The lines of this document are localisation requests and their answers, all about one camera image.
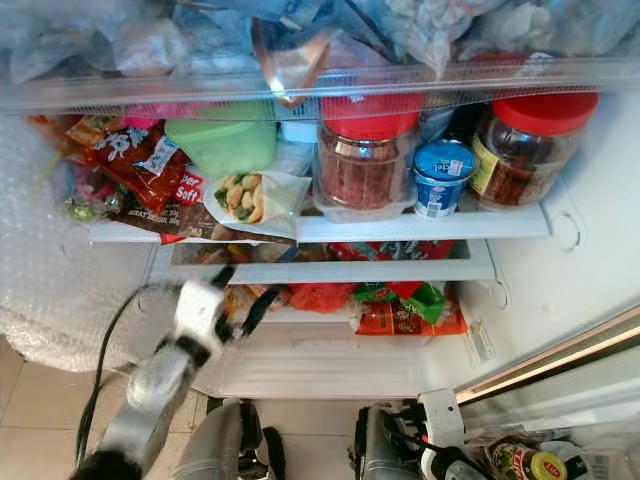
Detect white trimmed fridge shelf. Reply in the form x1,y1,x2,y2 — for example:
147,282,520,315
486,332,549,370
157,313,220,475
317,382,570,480
150,240,501,286
88,205,551,244

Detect clear plastic fridge shelf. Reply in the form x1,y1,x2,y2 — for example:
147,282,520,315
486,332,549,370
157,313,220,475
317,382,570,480
0,55,640,113

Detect red plastic bag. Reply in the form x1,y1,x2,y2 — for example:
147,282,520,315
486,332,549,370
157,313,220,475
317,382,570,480
285,283,356,314

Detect brown flat snack packet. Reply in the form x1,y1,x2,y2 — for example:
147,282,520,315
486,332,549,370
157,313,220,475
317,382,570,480
110,200,296,244

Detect white food wrap packet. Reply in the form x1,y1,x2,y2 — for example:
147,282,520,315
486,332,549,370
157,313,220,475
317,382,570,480
205,170,311,239

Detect red packet Soft print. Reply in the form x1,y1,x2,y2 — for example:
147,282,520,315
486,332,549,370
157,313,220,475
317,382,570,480
172,168,206,208

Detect grey robot left leg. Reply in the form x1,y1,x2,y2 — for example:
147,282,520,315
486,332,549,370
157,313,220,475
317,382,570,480
170,398,286,480

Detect grey robot leg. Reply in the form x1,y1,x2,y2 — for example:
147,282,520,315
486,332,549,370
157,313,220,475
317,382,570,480
353,400,426,480
170,398,286,480

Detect green plastic container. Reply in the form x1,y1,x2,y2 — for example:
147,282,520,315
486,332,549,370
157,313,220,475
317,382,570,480
165,103,276,179

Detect orange snack packet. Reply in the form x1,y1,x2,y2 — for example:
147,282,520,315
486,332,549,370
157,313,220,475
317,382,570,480
355,300,469,336

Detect flat red package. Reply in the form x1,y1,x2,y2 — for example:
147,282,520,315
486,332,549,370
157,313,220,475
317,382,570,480
325,240,456,261

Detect red snack packet white characters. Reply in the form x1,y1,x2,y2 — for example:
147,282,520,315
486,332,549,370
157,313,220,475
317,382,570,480
90,120,183,206

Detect green snack packet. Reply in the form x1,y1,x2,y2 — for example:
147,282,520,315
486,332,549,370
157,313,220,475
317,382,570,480
358,282,451,323

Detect white bubble wrap sheet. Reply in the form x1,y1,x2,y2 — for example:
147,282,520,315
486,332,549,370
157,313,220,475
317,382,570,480
0,110,161,371

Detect pink plastic lid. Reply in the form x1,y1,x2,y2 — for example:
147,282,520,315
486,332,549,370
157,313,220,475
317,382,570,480
125,113,171,131

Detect grey robot right leg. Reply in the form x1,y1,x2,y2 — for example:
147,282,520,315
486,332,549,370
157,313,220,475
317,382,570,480
353,400,426,480

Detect small orange food packet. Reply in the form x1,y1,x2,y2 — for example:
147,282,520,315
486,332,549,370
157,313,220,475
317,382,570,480
65,115,121,149

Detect blue white yogurt cup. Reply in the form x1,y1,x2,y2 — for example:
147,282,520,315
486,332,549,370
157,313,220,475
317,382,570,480
412,140,477,219

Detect copper foil bag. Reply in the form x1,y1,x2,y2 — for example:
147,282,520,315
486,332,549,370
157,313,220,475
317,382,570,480
250,20,336,106

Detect clear frozen food bag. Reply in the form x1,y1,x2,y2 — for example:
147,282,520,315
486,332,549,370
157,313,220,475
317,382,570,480
360,0,640,76
0,0,261,81

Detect red label jar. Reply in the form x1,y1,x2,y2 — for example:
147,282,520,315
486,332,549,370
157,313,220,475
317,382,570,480
490,442,536,480

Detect white refrigerator cabinet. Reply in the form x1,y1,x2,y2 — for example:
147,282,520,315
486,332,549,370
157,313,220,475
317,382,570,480
0,0,640,401

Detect red lid jar dark contents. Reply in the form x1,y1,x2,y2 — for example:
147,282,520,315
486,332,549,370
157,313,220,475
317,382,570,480
472,92,599,211

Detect yellow lid jar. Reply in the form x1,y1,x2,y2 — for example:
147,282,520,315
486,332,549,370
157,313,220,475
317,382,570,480
530,452,573,480

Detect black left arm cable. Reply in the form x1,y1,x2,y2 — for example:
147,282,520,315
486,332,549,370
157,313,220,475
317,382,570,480
75,283,176,466

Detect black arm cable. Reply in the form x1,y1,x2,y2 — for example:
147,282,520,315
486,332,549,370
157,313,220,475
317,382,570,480
75,283,176,466
385,400,476,480

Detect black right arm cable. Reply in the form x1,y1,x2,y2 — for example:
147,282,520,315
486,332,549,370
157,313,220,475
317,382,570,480
385,400,476,480

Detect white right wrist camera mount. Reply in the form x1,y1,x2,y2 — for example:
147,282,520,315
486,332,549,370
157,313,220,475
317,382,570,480
418,388,466,451

